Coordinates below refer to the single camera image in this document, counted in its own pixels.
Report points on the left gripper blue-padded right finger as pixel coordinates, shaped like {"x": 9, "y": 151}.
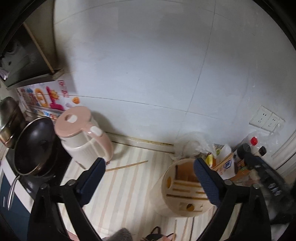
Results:
{"x": 252, "y": 222}

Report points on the pink white electric kettle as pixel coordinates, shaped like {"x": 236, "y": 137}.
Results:
{"x": 82, "y": 137}

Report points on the white wall socket panel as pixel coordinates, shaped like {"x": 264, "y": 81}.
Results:
{"x": 266, "y": 120}

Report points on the clear plastic bag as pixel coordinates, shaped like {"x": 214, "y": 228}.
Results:
{"x": 192, "y": 145}

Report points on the black induction cooktop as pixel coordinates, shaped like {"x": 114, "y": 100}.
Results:
{"x": 54, "y": 176}

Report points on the black range hood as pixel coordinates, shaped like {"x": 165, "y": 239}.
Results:
{"x": 23, "y": 62}

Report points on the red cap sauce bottle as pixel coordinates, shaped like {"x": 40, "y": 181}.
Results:
{"x": 250, "y": 144}

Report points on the beige utensil holder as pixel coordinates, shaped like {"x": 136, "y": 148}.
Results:
{"x": 178, "y": 192}

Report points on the colourful wall sticker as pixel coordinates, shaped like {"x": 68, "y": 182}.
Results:
{"x": 49, "y": 99}

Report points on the blue cabinet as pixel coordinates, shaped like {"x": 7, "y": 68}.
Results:
{"x": 17, "y": 218}

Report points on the striped cat table mat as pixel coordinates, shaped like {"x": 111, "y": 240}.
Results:
{"x": 121, "y": 200}

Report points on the wooden chopstick beside kettle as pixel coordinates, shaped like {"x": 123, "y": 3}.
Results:
{"x": 126, "y": 166}

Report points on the black frying pan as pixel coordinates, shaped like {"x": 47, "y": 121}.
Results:
{"x": 35, "y": 152}

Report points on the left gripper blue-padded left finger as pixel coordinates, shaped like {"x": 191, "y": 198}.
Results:
{"x": 46, "y": 222}

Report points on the steel steamer pot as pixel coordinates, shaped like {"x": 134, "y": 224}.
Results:
{"x": 12, "y": 122}

